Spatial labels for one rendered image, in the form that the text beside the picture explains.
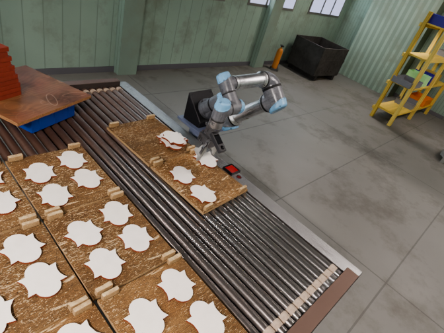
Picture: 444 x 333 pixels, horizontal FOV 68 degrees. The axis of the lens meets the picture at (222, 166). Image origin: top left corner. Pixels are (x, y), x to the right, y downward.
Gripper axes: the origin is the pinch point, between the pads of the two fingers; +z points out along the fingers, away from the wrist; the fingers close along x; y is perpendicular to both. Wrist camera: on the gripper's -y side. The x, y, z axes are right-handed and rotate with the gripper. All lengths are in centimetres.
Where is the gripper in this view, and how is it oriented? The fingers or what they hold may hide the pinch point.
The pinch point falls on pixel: (205, 158)
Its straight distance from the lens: 179.1
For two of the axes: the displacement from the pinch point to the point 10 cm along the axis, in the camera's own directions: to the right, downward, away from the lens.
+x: -6.9, 2.4, -6.8
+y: -6.5, -6.3, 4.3
